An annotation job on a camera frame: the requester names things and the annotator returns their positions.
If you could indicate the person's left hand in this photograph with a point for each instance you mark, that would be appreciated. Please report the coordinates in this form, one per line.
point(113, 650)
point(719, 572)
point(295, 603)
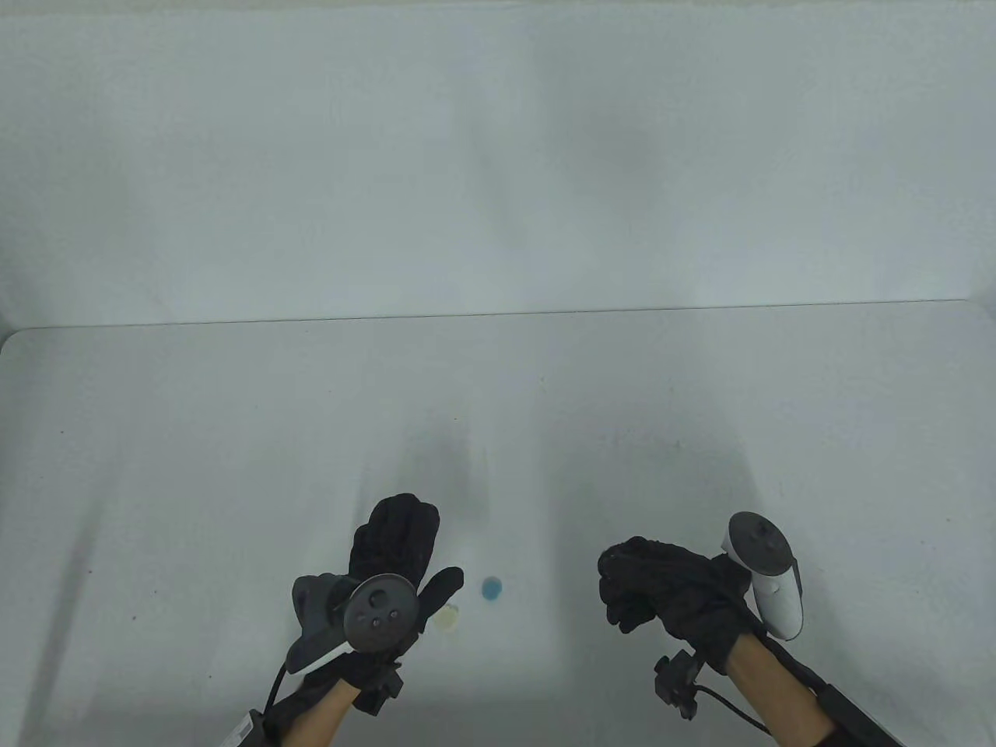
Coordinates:
point(397, 537)

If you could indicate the person's right hand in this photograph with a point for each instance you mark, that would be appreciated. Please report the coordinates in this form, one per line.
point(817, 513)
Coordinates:
point(677, 583)

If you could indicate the white plasticine disc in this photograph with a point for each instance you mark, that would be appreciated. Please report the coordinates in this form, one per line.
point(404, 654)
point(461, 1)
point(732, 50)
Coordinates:
point(447, 617)

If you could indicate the blue plasticine ball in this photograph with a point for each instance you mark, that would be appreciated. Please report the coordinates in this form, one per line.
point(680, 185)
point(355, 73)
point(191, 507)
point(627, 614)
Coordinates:
point(492, 588)

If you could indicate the person's left forearm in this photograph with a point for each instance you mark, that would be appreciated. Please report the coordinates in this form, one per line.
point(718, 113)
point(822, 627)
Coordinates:
point(323, 720)

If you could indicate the black right forearm box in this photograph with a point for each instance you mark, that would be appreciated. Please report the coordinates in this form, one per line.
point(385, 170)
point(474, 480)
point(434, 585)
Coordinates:
point(856, 720)

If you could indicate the black left forearm box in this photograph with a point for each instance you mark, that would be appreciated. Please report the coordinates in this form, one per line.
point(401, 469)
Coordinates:
point(247, 730)

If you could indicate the person's right forearm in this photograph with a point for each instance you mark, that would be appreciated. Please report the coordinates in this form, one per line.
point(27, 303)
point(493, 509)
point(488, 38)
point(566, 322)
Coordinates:
point(778, 692)

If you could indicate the grey white left controller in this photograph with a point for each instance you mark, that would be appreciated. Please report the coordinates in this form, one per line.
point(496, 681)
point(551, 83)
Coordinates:
point(380, 613)

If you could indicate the grey white controller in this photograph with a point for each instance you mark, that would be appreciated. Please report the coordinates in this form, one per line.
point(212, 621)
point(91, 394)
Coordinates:
point(380, 613)
point(770, 583)

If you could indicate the grey white right controller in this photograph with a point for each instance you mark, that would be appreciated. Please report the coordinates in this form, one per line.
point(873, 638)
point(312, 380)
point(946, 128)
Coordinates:
point(770, 583)

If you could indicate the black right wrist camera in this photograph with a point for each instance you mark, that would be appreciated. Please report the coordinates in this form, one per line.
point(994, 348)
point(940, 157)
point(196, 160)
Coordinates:
point(675, 685)

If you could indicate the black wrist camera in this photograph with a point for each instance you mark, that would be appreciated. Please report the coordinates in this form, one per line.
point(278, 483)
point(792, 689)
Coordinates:
point(380, 689)
point(675, 685)

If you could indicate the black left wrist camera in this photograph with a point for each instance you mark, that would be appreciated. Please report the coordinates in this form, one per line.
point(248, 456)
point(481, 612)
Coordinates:
point(380, 689)

